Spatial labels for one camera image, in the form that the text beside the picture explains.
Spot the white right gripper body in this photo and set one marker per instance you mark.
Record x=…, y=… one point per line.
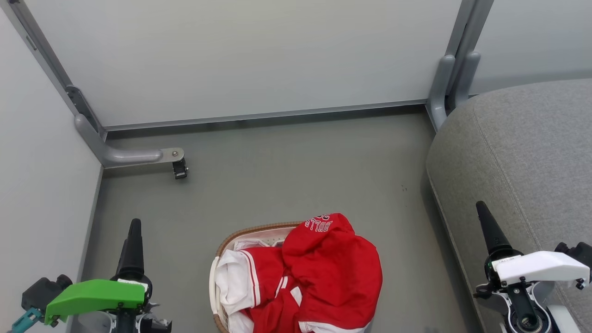
x=539, y=269

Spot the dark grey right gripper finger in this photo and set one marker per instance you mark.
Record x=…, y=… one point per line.
x=494, y=233

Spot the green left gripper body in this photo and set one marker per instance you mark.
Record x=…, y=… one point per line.
x=95, y=296

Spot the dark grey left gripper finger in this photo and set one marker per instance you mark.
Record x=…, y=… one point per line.
x=132, y=252

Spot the red Bulls jersey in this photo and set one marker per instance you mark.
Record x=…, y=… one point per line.
x=333, y=277

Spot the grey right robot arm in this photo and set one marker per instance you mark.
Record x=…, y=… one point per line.
x=566, y=321

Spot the grey fabric sofa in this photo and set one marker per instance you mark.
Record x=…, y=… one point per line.
x=518, y=162

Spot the black caster wheel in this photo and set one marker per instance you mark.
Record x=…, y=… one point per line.
x=180, y=170

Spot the grey partition foot with caster plate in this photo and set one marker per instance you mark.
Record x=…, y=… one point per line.
x=129, y=156

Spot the white laundry basket brown rim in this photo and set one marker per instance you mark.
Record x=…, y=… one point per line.
x=252, y=230

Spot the grey double partition foot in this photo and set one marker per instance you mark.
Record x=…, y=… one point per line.
x=444, y=88

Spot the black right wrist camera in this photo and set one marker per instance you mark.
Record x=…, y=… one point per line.
x=579, y=252

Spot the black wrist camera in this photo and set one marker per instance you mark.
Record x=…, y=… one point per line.
x=579, y=252
x=44, y=291

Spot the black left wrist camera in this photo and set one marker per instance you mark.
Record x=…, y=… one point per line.
x=44, y=291

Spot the grey partition base rail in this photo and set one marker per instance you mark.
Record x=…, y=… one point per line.
x=263, y=115

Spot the grey partition post with bracket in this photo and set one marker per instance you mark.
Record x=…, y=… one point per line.
x=51, y=64

